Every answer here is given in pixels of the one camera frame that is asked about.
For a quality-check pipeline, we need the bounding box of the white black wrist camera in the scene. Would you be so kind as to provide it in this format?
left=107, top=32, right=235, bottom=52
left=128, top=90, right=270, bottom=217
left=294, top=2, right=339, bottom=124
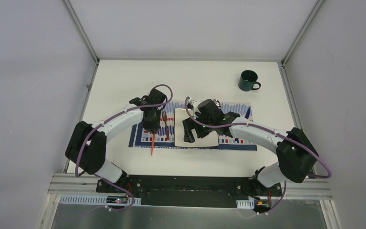
left=188, top=99, right=224, bottom=119

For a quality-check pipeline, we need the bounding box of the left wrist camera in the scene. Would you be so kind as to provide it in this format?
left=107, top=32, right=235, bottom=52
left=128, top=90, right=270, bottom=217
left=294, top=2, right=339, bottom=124
left=129, top=89, right=167, bottom=110

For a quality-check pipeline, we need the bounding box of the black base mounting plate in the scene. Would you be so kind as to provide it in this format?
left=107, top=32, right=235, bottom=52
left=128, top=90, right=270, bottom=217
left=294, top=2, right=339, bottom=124
left=96, top=175, right=283, bottom=208

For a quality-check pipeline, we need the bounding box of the metal spoon pink handle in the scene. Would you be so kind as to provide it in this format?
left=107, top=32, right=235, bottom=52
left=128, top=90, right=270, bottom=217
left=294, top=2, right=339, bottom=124
left=213, top=99, right=221, bottom=106

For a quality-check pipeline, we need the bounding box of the aluminium frame rail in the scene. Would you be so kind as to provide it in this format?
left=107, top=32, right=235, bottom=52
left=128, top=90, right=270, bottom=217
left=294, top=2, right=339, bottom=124
left=49, top=173, right=333, bottom=200

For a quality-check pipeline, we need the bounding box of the white square plate black rim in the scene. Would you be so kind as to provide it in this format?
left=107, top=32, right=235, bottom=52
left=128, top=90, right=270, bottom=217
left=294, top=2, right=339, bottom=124
left=174, top=108, right=219, bottom=148

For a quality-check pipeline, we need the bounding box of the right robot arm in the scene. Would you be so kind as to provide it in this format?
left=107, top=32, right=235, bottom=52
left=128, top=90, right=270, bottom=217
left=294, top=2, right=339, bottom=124
left=183, top=109, right=319, bottom=196

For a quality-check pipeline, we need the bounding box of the brown wooden fork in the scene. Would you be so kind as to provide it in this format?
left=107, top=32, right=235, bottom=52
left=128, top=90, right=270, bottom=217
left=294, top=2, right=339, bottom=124
left=161, top=111, right=170, bottom=141

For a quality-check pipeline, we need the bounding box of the blue striped placemat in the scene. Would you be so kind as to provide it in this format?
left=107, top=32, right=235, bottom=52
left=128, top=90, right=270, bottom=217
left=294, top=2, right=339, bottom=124
left=128, top=100, right=258, bottom=152

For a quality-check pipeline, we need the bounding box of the dark green mug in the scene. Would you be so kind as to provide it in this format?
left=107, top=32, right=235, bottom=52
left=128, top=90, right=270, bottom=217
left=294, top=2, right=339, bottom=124
left=238, top=70, right=261, bottom=92

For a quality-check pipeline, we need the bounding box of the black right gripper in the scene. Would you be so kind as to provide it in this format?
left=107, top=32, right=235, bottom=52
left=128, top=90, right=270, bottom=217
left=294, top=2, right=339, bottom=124
left=183, top=113, right=214, bottom=143

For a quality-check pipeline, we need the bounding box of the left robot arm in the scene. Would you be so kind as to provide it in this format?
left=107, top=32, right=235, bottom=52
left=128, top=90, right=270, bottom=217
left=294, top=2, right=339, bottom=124
left=65, top=105, right=161, bottom=193

